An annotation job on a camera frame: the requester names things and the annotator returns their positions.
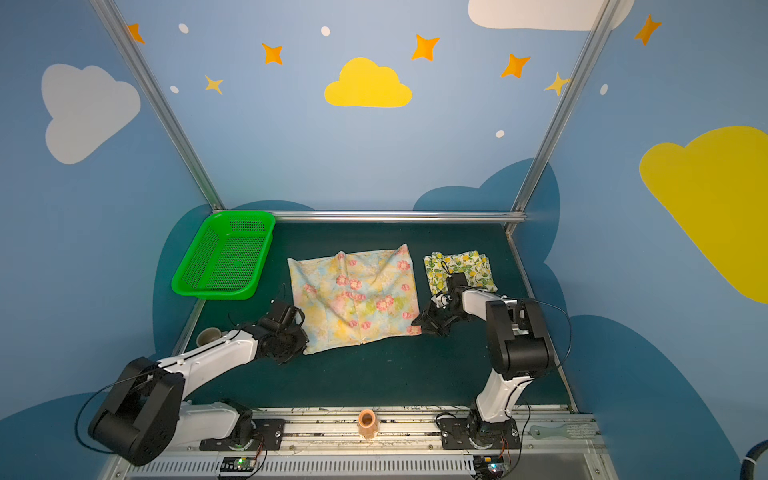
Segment orange ribbed cup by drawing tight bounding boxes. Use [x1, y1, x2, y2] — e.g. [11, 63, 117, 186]
[357, 409, 379, 440]

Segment beige ceramic mug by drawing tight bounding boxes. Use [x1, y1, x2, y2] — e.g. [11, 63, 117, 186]
[195, 327, 222, 347]

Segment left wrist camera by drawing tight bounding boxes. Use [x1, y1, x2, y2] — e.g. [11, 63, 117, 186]
[266, 300, 305, 331]

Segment controller board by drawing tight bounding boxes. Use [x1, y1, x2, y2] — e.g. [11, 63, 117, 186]
[218, 456, 259, 479]
[472, 456, 507, 480]

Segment left controller board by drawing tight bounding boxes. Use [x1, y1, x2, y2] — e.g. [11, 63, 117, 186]
[218, 456, 259, 479]

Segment black corrugated hose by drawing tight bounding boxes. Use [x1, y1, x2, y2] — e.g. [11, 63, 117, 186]
[739, 439, 768, 480]

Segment right controller board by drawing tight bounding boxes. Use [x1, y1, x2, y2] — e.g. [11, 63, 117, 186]
[472, 456, 507, 480]

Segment front aluminium rail bed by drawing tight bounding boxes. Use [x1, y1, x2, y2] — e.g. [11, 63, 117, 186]
[100, 405, 618, 479]

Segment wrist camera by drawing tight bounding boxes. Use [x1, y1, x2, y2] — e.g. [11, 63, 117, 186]
[266, 300, 305, 331]
[431, 272, 469, 308]

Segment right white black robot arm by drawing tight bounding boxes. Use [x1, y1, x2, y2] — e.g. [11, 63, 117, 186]
[411, 287, 569, 424]

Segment right side frame rail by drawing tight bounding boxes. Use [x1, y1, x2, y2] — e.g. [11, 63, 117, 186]
[509, 220, 578, 412]

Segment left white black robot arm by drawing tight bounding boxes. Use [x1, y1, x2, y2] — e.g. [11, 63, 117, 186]
[75, 318, 309, 466]

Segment pink floral skirt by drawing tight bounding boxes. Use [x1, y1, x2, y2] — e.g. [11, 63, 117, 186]
[288, 244, 422, 355]

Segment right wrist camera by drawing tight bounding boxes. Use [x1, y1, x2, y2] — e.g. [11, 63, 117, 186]
[431, 272, 469, 308]

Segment lemon print skirt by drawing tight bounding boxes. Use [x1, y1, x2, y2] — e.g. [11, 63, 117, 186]
[423, 251, 498, 295]

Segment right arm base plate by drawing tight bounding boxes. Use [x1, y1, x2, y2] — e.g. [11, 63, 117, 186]
[435, 416, 521, 450]

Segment right aluminium frame post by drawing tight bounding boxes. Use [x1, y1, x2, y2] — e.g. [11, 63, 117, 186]
[511, 0, 621, 215]

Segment green plastic basket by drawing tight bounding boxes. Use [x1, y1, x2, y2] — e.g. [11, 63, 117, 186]
[171, 211, 276, 301]

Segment aluminium frame post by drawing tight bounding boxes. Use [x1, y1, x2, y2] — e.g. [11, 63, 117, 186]
[511, 0, 621, 215]
[90, 0, 226, 211]

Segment rear aluminium frame rail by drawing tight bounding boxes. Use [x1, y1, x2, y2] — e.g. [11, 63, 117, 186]
[271, 210, 526, 224]

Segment left aluminium frame post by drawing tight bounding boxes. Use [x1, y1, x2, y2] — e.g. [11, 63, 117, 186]
[90, 0, 226, 211]

